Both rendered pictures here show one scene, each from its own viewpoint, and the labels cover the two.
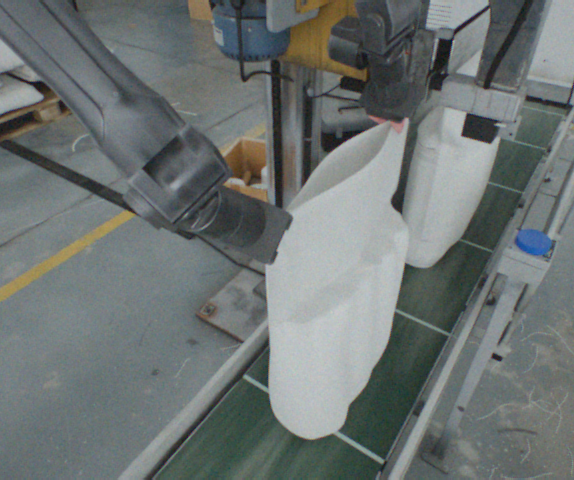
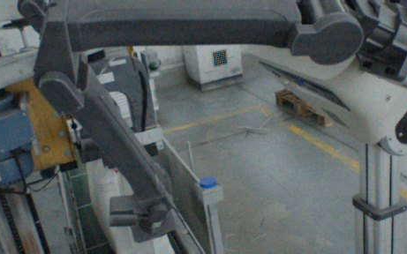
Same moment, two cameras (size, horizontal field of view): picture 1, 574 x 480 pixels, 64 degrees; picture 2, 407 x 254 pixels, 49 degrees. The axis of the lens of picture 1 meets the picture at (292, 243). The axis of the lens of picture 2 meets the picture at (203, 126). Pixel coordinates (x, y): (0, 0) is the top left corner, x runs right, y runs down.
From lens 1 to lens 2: 75 cm
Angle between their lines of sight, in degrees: 47
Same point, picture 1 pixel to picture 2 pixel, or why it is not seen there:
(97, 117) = (154, 175)
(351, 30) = not seen: hidden behind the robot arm
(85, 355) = not seen: outside the picture
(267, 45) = (30, 166)
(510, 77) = (152, 121)
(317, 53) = (37, 160)
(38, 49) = (143, 159)
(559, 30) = not seen: hidden behind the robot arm
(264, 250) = (170, 224)
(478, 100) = (143, 138)
